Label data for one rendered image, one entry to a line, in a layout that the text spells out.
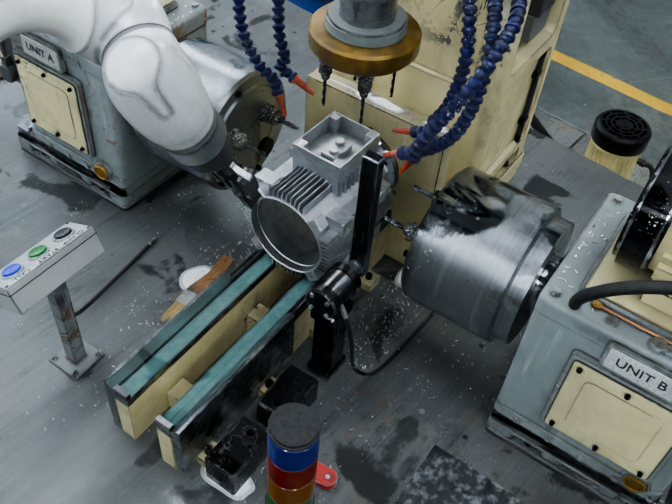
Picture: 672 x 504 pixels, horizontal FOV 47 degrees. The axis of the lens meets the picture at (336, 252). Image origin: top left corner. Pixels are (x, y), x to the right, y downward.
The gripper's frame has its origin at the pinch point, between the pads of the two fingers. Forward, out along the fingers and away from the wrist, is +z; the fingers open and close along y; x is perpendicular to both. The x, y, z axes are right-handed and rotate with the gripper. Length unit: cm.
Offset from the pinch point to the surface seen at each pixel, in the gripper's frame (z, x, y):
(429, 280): 6.9, -3.1, -32.4
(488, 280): 3.7, -6.9, -41.0
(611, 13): 253, -218, 17
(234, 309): 14.3, 17.0, -3.1
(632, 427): 9, 1, -69
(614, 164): 97, -74, -39
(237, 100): 5.3, -14.9, 14.8
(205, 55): 4.2, -19.6, 25.2
